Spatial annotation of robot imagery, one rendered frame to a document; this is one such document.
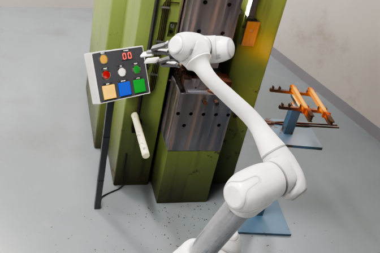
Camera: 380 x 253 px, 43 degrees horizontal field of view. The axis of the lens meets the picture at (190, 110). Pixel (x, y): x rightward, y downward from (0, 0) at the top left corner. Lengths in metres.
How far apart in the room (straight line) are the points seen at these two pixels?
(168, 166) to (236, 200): 1.75
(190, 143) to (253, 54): 0.72
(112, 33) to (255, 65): 1.01
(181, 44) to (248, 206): 0.60
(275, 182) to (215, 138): 1.66
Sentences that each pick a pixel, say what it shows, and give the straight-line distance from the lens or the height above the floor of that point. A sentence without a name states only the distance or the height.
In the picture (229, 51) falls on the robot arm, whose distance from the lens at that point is 1.85.
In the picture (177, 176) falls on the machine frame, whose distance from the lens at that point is 3.38.
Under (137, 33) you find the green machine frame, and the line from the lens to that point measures 2.96.
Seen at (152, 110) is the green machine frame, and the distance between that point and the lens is 3.25.
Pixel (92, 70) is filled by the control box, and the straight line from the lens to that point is 2.65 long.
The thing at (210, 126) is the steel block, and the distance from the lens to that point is 3.18.
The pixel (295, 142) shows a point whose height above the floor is 0.75.
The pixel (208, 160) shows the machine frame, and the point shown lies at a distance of 3.35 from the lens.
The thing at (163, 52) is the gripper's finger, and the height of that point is 1.51.
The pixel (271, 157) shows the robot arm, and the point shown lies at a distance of 1.73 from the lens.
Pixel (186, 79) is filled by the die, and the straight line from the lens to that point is 3.01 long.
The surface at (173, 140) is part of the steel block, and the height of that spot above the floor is 0.56.
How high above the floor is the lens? 2.34
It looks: 30 degrees down
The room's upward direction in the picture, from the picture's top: 13 degrees clockwise
